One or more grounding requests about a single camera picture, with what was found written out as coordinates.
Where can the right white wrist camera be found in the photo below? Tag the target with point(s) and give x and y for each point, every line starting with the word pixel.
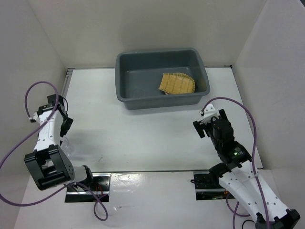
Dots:
pixel 208 113

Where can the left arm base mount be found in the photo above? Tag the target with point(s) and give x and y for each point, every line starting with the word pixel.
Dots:
pixel 100 187

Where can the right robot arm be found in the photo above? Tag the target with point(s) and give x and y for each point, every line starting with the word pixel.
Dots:
pixel 240 177

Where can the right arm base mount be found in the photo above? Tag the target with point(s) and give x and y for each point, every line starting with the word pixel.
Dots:
pixel 205 188

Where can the grey plastic bin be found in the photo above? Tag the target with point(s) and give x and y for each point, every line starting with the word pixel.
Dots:
pixel 145 69

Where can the woven bamboo basket tray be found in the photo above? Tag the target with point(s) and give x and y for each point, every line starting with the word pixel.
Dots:
pixel 177 83

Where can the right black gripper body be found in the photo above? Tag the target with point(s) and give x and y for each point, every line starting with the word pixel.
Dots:
pixel 222 113

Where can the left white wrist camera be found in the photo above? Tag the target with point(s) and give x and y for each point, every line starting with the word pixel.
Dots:
pixel 34 118

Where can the aluminium table edge rail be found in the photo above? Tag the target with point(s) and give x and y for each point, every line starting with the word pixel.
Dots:
pixel 67 80

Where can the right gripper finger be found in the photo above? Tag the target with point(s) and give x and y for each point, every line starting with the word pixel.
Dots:
pixel 210 133
pixel 199 128

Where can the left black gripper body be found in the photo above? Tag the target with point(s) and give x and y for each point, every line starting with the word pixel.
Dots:
pixel 65 126

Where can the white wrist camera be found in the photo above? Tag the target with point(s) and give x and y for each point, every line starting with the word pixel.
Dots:
pixel 208 113
pixel 34 118

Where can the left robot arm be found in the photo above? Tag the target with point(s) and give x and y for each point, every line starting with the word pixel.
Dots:
pixel 48 165

